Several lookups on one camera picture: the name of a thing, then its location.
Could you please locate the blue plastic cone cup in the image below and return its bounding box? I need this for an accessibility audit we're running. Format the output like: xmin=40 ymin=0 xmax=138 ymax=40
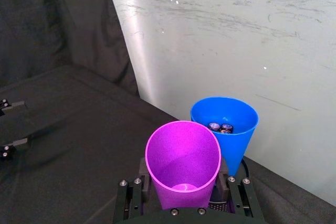
xmin=190 ymin=96 xmax=260 ymax=177

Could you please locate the black table cloth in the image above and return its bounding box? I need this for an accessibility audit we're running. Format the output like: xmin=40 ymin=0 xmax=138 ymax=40
xmin=0 ymin=63 xmax=336 ymax=224

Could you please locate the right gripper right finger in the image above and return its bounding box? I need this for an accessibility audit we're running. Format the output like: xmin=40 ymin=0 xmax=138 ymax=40
xmin=208 ymin=159 xmax=265 ymax=221

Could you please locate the black hanging curtain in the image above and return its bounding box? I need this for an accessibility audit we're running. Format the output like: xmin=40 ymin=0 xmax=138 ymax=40
xmin=0 ymin=0 xmax=140 ymax=97

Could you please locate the purple plastic cone cup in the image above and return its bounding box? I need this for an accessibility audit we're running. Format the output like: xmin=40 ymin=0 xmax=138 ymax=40
xmin=145 ymin=120 xmax=222 ymax=210

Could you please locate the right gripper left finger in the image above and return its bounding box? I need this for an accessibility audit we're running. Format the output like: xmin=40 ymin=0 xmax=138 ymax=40
xmin=113 ymin=157 xmax=158 ymax=223

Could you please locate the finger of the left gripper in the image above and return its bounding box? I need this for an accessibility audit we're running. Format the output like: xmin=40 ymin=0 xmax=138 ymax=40
xmin=0 ymin=99 xmax=29 ymax=118
xmin=0 ymin=137 xmax=29 ymax=161

